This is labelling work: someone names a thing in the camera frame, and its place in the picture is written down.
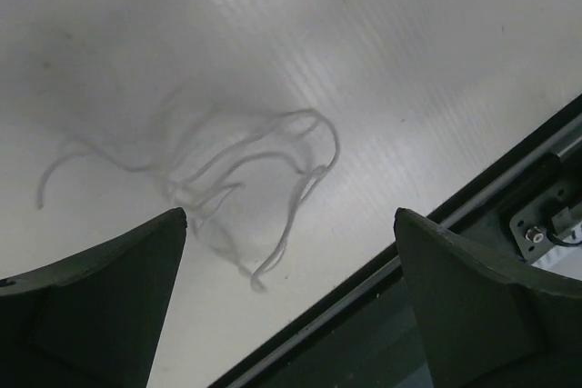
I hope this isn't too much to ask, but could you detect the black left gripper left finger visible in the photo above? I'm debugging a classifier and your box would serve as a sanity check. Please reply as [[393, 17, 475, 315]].
[[1, 208, 187, 387]]

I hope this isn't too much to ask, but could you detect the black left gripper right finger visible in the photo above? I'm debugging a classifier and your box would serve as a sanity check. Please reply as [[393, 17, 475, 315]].
[[394, 208, 581, 387]]

